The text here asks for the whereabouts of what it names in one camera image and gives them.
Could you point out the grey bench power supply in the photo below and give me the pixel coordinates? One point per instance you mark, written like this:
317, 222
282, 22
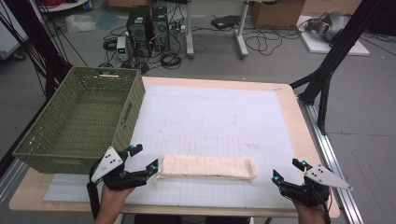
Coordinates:
122, 48

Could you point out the black flat device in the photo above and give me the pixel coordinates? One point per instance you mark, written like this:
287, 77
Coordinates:
224, 22

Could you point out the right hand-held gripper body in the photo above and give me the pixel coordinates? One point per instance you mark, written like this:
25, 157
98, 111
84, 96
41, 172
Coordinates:
314, 191

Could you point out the aluminium rail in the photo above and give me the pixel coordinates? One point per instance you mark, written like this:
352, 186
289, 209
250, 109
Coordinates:
12, 179
334, 168

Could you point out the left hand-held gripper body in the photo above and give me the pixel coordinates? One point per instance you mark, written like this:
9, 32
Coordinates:
121, 180

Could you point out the brown cardboard box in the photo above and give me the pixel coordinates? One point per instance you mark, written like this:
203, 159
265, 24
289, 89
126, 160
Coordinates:
277, 14

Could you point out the clear plastic bag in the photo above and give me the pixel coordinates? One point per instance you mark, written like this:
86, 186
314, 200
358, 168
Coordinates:
80, 23

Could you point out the white desk frame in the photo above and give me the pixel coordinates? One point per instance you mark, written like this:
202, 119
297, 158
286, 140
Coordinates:
241, 34

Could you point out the white flat platform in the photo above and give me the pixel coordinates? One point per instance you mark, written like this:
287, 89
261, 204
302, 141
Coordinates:
330, 46

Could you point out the cream towel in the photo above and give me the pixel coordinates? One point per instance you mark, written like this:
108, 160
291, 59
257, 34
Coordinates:
205, 168

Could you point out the white round table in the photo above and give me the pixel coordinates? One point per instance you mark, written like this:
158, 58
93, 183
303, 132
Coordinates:
67, 5

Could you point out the grey rounded machine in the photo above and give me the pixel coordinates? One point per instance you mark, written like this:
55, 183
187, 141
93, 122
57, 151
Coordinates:
333, 25

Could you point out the white grid mat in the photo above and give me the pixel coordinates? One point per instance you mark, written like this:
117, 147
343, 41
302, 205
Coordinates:
211, 124

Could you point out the green woven plastic basket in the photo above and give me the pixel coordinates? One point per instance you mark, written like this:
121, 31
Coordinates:
90, 118

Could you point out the black computer tower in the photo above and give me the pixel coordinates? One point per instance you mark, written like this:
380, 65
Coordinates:
161, 28
138, 28

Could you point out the person's right hand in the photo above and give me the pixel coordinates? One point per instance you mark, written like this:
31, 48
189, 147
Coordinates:
311, 213

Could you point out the person's left hand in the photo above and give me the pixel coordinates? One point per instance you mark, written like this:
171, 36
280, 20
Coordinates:
112, 200

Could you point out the black metal stand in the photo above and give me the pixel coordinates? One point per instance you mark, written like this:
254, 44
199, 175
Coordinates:
46, 53
339, 53

